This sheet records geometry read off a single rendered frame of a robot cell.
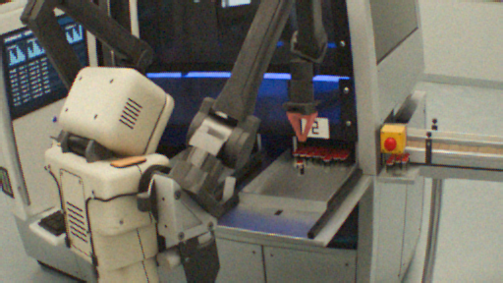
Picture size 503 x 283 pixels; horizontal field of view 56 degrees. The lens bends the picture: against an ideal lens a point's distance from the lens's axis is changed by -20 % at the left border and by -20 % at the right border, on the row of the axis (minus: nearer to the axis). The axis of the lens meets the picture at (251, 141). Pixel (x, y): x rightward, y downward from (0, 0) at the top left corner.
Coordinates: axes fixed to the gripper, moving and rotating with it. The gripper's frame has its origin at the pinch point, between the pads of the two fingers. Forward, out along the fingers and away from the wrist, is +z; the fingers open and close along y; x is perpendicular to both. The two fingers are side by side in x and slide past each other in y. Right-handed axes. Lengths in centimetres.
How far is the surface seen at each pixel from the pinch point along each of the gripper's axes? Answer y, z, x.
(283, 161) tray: 30.7, 14.5, 18.5
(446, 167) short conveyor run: 38, 14, -37
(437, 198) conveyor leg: 44, 26, -34
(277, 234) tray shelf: -10.9, 22.4, 1.7
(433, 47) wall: 490, -15, 26
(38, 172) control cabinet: -14, 17, 91
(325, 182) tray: 20.6, 16.8, 0.6
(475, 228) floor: 167, 81, -50
